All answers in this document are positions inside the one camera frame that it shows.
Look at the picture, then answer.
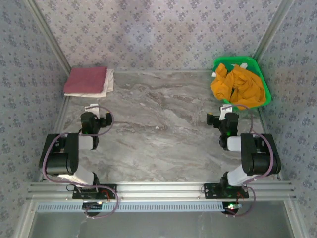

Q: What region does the grey metal panel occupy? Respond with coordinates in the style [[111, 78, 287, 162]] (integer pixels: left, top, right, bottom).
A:
[[31, 210, 294, 238]]

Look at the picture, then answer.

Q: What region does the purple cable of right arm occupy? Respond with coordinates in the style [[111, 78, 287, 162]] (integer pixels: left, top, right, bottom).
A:
[[221, 104, 276, 218]]

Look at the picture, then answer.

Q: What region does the aluminium corner post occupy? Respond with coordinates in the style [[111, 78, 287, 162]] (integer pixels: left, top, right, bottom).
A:
[[24, 0, 72, 75], [254, 0, 295, 65]]

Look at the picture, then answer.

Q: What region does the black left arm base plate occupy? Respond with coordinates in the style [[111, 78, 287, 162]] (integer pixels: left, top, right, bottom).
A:
[[72, 183, 117, 200]]

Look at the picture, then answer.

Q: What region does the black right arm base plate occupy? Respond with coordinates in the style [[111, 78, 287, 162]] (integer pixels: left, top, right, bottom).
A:
[[203, 182, 250, 200]]

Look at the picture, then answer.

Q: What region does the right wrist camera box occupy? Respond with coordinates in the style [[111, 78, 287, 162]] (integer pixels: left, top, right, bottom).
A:
[[220, 104, 240, 124]]

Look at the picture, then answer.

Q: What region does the folded white t-shirt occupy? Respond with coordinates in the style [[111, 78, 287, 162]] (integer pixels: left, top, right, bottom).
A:
[[64, 68, 115, 98]]

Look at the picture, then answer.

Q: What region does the yellow printed t-shirt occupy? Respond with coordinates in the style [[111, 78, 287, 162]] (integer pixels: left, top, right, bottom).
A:
[[210, 63, 267, 108]]

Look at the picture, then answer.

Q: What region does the aluminium cross rail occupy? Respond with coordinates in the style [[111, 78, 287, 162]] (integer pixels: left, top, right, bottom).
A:
[[27, 180, 297, 200]]

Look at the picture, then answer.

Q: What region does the folded maroon t-shirt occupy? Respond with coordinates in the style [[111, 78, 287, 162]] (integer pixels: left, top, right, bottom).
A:
[[63, 66, 107, 94]]

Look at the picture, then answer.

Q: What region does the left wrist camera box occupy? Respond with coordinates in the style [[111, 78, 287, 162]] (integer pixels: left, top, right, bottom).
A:
[[80, 103, 100, 124]]

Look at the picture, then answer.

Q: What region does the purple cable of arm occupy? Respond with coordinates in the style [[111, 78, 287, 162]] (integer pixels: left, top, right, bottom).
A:
[[221, 104, 276, 218], [41, 105, 120, 219]]

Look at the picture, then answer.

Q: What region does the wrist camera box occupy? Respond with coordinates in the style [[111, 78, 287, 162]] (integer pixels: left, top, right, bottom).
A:
[[220, 104, 240, 124], [80, 103, 100, 124]]

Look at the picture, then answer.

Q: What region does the green plastic basket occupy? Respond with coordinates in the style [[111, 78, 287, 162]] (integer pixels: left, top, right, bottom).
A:
[[213, 56, 272, 108]]

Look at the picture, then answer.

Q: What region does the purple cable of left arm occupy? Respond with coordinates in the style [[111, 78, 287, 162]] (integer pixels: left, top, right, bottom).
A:
[[41, 105, 120, 219]]

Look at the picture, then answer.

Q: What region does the grey slotted cable duct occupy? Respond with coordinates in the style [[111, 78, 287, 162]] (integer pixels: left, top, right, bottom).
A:
[[36, 201, 223, 213]]

